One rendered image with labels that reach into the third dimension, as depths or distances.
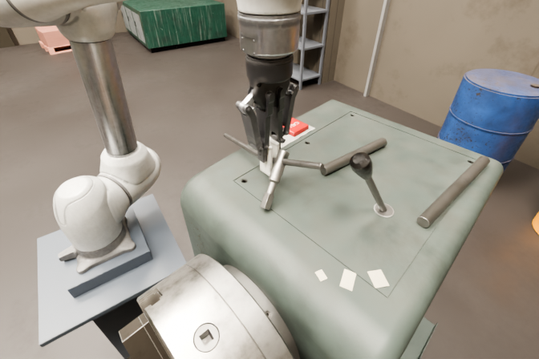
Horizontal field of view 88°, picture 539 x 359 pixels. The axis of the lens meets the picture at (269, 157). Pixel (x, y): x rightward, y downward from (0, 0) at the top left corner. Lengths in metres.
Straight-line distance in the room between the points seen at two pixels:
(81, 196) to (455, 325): 1.89
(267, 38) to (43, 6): 0.42
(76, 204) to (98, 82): 0.36
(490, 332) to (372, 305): 1.69
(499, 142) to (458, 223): 2.12
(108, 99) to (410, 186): 0.83
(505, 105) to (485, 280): 1.18
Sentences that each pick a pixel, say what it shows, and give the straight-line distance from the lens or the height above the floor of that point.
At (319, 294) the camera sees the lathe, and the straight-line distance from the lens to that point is 0.45.
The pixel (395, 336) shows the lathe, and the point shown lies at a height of 1.25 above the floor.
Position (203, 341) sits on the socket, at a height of 1.21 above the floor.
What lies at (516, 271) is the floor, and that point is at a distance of 2.49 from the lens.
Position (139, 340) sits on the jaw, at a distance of 0.52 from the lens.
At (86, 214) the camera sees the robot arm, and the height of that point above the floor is 1.01.
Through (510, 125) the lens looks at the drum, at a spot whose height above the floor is 0.63.
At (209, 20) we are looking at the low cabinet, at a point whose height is 0.46.
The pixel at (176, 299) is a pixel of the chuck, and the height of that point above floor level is 1.23.
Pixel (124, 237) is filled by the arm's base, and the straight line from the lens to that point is 1.15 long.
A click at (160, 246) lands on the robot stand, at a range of 1.18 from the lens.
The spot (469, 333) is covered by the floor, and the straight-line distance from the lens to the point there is 2.06.
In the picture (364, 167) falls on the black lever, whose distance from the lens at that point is 0.43.
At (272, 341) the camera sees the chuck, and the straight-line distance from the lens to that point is 0.46.
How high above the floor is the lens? 1.65
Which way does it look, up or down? 37 degrees down
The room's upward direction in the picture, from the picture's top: straight up
